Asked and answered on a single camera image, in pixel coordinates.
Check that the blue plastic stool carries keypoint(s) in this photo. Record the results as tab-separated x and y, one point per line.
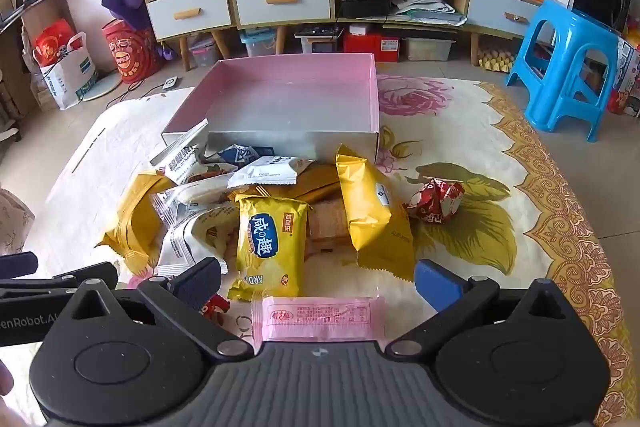
565	19

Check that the red triangular snack packet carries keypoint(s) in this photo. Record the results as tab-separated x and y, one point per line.
432	202

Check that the yellow egg tray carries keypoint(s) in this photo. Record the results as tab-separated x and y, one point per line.
495	59

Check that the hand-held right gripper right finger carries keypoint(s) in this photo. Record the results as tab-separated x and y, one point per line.
440	284

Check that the pink snack packet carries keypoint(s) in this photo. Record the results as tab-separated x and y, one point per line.
320	322

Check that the clear rice cracker packet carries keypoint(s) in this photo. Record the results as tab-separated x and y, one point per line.
190	197

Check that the white snack packet grey print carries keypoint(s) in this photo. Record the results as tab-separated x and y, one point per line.
262	172

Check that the red plastic bag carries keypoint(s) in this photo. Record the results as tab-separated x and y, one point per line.
50	44

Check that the grey electronic device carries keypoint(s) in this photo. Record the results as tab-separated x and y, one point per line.
317	41

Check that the wooden computer desk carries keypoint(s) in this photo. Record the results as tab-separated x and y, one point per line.
30	7

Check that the clear wafer packet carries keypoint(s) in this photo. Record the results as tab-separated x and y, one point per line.
327	227

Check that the low wooden tv stand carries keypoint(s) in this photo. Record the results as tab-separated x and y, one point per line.
492	4

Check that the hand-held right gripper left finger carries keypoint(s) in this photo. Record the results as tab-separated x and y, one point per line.
202	279

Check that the small clear storage bin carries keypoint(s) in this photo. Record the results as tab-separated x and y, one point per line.
204	54

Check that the white round disc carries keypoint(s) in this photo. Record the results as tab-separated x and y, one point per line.
100	87

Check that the red cylindrical gift box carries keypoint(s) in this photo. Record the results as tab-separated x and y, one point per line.
130	52

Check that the printed cardboard box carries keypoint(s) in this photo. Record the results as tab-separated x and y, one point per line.
627	72

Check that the white striped snack packet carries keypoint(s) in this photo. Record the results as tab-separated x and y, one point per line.
195	242

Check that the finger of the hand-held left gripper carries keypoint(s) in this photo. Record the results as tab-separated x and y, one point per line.
20	266
95	273

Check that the small red snack packet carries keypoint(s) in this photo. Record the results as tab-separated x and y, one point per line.
216	307

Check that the blue lid storage bin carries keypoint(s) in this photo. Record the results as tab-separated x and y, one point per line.
257	43

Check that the red cardboard box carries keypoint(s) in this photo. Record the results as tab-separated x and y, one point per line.
370	47

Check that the tan golden bar packet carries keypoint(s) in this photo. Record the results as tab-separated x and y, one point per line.
312	182

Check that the pink cardboard box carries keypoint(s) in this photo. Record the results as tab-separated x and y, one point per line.
290	107

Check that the pile of loose papers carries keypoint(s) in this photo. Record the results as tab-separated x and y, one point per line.
425	7

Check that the wooden drawer cabinet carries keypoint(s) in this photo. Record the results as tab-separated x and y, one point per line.
310	2

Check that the yellow biscuit packet blue print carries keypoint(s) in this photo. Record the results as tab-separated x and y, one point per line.
270	242

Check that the blue and white snack packet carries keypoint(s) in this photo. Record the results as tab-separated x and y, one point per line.
245	154

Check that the white paper bag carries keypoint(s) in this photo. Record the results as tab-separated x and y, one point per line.
70	77

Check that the floral printed blanket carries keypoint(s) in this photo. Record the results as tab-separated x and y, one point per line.
500	257

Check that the black box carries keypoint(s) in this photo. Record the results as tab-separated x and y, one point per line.
365	8

